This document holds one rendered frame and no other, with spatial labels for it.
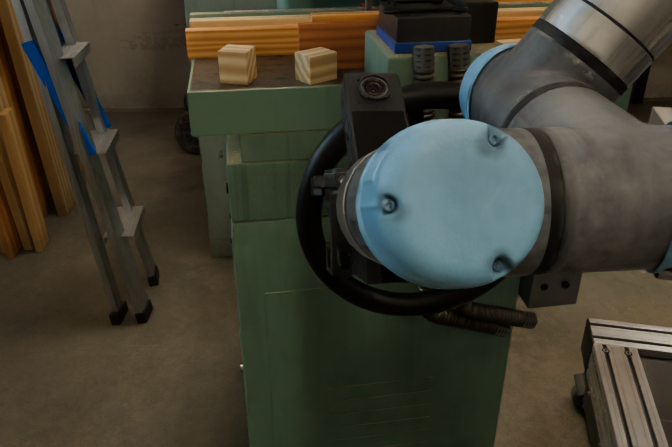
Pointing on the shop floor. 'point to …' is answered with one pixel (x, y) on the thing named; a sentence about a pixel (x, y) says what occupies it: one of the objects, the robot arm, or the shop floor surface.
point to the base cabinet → (355, 358)
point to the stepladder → (65, 46)
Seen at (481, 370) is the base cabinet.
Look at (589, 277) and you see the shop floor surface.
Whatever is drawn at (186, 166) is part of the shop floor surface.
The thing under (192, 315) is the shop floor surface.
